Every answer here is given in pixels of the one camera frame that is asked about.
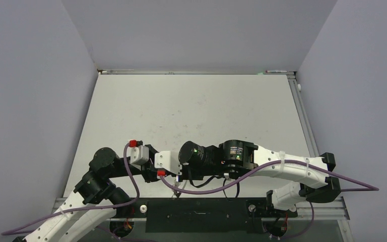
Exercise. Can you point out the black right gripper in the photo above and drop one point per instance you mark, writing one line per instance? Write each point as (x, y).
(185, 176)

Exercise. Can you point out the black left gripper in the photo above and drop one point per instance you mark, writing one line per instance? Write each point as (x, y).
(148, 170)

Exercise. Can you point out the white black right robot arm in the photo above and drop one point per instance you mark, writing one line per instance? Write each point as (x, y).
(308, 178)

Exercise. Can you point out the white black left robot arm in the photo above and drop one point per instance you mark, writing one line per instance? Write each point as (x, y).
(108, 188)

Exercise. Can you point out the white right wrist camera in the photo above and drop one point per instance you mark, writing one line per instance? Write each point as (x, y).
(168, 161)

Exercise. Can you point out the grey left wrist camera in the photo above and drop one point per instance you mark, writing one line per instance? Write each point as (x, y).
(139, 153)

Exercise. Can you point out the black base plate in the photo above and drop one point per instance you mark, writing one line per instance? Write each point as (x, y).
(252, 215)

